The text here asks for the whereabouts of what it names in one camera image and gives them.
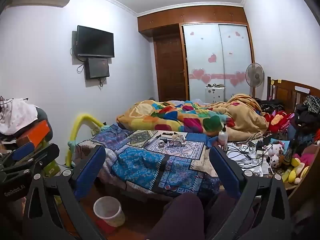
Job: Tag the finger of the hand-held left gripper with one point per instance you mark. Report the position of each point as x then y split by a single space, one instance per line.
47 153
22 152

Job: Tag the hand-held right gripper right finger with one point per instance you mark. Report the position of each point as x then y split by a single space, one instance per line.
225 172

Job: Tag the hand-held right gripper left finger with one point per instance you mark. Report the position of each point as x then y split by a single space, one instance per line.
90 170

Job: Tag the white plastic bin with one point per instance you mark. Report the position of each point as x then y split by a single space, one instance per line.
108 211

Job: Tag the orange box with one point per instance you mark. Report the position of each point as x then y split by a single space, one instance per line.
35 133

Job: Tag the dark green cloth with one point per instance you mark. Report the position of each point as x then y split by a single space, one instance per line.
44 117

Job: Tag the white pump bottle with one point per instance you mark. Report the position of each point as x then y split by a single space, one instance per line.
223 135

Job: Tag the white cloth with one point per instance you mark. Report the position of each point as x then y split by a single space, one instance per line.
15 115

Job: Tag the yellow foam tube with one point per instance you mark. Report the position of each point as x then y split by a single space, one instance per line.
80 127

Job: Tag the white spotted dog plush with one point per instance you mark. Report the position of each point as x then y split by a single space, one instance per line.
275 152

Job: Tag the red paper packet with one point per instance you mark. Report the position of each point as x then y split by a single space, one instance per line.
102 227

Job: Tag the colourful patchwork quilt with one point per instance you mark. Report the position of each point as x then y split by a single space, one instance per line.
190 120

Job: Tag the blue patterned tablecloth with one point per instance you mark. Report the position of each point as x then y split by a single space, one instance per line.
160 160

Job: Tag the person's dark purple pants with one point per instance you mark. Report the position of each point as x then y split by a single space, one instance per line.
175 217

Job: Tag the white tape roll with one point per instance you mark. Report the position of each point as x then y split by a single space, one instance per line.
162 143

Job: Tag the black remote control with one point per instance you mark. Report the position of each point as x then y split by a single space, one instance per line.
166 133

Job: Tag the yellow plush toy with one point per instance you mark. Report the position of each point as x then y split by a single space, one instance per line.
297 170

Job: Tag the black pen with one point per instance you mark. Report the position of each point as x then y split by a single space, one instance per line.
155 138

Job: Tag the red plush toy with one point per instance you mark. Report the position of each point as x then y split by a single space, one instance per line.
277 120

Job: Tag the small white cabinet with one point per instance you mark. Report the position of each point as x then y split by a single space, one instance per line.
214 93

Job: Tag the pile of black clothes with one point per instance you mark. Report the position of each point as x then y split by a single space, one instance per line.
305 117

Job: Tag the standing fan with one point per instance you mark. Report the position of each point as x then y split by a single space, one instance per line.
255 75

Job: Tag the wooden bed headboard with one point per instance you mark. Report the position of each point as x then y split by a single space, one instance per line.
290 92

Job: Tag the brown wooden door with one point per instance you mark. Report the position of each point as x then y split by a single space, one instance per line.
170 67

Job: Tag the wooden wardrobe with sliding doors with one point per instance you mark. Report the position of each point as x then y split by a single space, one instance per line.
215 50

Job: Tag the small black wall monitor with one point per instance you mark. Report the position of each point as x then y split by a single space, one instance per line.
97 68

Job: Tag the black wall television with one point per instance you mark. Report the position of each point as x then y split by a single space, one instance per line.
95 41

